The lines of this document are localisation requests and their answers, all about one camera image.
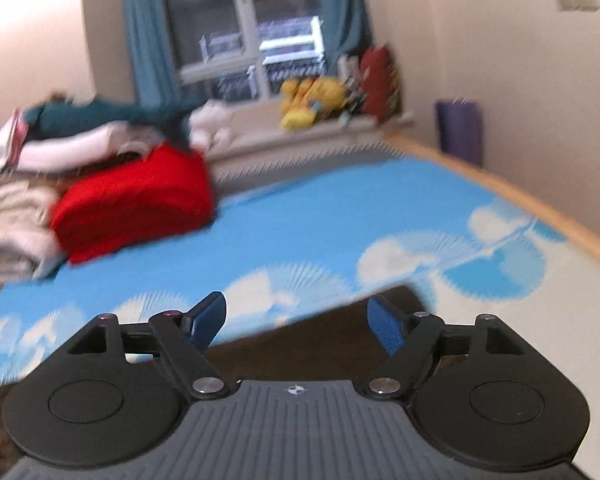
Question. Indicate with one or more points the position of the white folded cloth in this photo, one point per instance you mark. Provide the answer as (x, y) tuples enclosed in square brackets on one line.
[(80, 146)]

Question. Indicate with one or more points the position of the teal cloth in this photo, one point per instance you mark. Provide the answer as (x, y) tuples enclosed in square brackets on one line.
[(80, 115)]

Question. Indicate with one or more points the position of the red folded cloth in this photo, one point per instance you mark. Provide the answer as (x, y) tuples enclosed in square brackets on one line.
[(130, 200)]

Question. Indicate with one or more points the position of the purple box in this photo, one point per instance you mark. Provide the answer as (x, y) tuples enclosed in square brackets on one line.
[(459, 130)]

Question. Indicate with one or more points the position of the white pink cloth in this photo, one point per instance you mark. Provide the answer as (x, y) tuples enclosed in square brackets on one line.
[(2, 145)]

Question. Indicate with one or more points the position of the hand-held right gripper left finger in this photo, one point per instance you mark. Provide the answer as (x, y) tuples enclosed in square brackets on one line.
[(208, 321)]

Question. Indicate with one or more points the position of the yellow plush toy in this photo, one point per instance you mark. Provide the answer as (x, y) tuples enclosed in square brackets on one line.
[(310, 100)]

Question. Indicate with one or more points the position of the blue white printed bed sheet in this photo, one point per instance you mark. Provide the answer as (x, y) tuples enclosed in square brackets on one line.
[(305, 220)]

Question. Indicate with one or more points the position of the grey mattress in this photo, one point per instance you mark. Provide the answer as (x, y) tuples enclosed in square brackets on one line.
[(300, 160)]

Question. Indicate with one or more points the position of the window sill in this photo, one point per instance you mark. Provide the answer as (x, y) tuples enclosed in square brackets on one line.
[(260, 132)]

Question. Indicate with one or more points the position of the wooden bed frame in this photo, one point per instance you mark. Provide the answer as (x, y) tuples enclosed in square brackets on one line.
[(530, 200)]

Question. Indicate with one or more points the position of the beige crumpled cloth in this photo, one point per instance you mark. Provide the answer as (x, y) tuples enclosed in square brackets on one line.
[(10, 220)]

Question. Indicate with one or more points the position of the window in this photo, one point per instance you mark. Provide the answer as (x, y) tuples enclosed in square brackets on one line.
[(240, 15)]

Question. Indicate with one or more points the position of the white cloth bundle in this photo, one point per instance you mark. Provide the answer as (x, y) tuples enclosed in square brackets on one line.
[(211, 122)]

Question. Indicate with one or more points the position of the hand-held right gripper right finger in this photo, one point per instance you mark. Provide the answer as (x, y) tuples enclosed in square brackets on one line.
[(385, 326)]

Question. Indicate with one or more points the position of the teal curtain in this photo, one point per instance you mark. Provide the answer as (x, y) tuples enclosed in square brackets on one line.
[(147, 35), (342, 15)]

